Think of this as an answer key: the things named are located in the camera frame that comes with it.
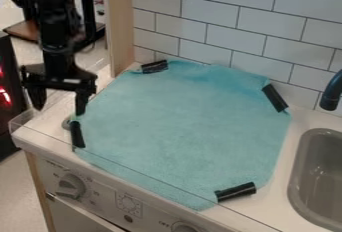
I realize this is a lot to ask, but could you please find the toy sink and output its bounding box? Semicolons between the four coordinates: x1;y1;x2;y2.
285;127;342;232

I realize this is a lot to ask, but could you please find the tap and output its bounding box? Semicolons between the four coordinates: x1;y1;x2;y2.
317;69;342;112

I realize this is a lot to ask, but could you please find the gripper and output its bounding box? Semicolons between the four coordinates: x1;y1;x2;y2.
18;51;99;117

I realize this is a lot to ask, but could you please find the teal cloth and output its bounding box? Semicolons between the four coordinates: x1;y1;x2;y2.
68;58;294;212

